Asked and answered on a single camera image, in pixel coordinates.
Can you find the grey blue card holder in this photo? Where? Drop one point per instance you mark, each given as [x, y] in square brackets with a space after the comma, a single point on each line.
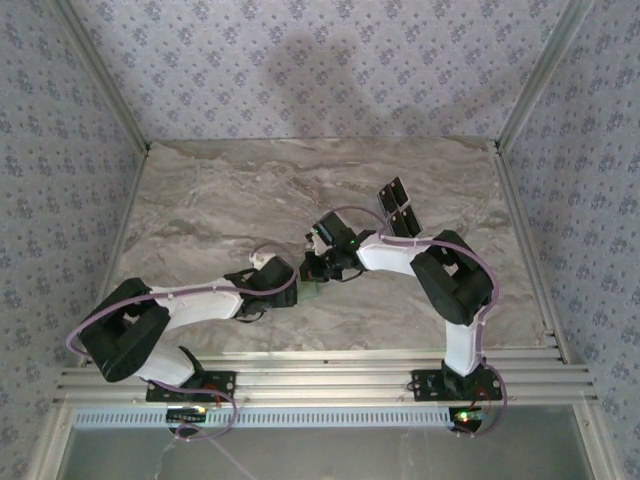
[310, 292]

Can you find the aluminium table side rail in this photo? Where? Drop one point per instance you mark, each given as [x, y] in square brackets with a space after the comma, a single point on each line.
[128, 215]
[522, 225]

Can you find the controller circuit board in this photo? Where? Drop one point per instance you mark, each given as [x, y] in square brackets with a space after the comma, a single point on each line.
[187, 415]
[467, 417]

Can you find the aluminium front rails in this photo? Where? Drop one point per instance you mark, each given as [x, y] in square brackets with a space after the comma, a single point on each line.
[325, 380]

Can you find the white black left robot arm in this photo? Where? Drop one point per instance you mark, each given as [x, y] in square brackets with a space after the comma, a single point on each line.
[200, 305]

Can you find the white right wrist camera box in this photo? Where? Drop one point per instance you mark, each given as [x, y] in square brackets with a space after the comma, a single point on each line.
[320, 246]

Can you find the aluminium frame post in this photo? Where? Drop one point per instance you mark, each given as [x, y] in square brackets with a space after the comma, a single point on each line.
[540, 75]
[108, 75]

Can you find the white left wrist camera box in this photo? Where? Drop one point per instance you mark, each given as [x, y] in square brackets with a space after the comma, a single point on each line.
[260, 259]

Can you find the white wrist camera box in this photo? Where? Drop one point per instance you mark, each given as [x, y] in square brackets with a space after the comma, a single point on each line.
[320, 246]
[260, 259]

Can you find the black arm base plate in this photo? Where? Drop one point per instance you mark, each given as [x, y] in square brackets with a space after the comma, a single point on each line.
[227, 380]
[425, 385]

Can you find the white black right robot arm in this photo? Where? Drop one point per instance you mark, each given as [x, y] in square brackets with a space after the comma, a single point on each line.
[390, 255]

